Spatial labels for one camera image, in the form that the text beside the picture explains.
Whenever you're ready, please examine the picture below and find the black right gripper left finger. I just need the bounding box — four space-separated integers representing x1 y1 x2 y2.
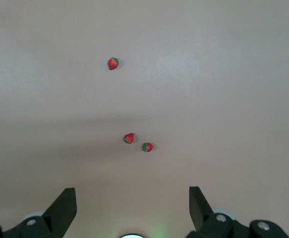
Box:
0 187 77 238

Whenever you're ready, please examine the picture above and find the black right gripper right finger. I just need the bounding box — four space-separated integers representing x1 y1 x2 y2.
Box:
185 185 289 238

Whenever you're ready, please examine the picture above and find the red strawberry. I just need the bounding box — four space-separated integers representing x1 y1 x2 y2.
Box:
141 142 155 153
107 57 119 71
122 132 135 145

